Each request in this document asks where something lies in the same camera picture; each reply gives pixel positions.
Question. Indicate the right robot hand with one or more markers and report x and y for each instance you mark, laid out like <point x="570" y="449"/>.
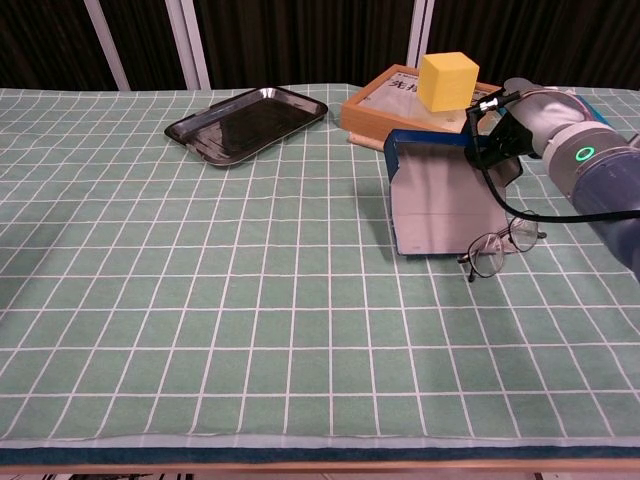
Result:
<point x="540" y="115"/>

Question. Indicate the dark blue glasses case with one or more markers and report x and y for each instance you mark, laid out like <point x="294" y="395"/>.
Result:
<point x="440" y="200"/>

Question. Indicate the wire-rimmed eyeglasses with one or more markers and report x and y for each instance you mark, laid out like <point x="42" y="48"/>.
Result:
<point x="487" y="260"/>

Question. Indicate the blue cardboard package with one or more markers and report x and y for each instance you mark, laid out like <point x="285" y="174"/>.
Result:
<point x="597" y="114"/>

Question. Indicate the yellow foam cube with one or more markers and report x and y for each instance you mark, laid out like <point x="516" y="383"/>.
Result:
<point x="445" y="82"/>

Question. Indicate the clear printed plastic bag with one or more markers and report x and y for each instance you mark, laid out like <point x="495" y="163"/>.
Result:
<point x="395" y="102"/>

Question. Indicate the light wooden stick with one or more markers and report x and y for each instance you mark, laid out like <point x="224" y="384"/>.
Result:
<point x="362" y="140"/>

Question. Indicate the shiny metal tray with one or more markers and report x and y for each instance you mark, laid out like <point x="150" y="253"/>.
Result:
<point x="245" y="125"/>

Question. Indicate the green checked tablecloth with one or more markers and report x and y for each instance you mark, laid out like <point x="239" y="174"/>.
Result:
<point x="200" y="300"/>

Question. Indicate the wooden frame box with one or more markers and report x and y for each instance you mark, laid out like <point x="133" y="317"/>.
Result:
<point x="365" y="120"/>

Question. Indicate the wide white partition post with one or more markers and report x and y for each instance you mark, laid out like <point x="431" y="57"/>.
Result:
<point x="187" y="45"/>

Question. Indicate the thin white partition post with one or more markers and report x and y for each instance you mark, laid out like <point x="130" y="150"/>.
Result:
<point x="107" y="45"/>

